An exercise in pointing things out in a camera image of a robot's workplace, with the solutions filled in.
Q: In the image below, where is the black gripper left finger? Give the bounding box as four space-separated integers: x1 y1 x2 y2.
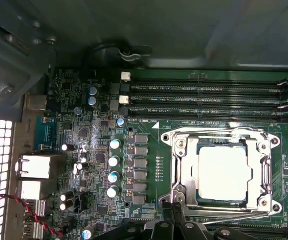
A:
100 201 179 240

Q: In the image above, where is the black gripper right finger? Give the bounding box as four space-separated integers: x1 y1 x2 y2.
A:
173 202 247 240

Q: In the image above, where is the metal wire locking lever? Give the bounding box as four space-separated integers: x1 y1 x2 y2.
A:
201 211 271 226
170 126 272 141

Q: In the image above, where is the metal socket cover frame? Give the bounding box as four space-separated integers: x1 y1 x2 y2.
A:
171 132 272 213

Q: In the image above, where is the silver topped CPU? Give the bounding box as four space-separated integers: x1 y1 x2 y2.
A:
191 141 254 204

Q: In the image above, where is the CPU socket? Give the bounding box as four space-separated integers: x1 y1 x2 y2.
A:
158 126 284 217

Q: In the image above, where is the black RAM slot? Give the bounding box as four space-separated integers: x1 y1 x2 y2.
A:
183 219 288 235
120 83 288 99
120 71 288 88
118 95 288 110
120 107 288 123

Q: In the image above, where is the silver round capacitor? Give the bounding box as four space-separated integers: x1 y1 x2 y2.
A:
109 138 122 150
108 156 121 168
107 171 121 184
106 186 120 199

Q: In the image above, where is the small silver port block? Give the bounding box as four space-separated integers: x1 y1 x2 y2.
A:
25 199 46 218

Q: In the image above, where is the large silver port block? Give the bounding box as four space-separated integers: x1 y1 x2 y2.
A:
15 154 60 180

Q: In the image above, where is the black and grey PC case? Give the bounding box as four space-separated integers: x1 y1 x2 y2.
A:
0 0 288 240

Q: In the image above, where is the red black twisted wire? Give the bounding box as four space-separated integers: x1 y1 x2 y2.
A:
0 193 65 238

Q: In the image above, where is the thick black cable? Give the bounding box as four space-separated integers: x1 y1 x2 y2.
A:
83 41 152 73

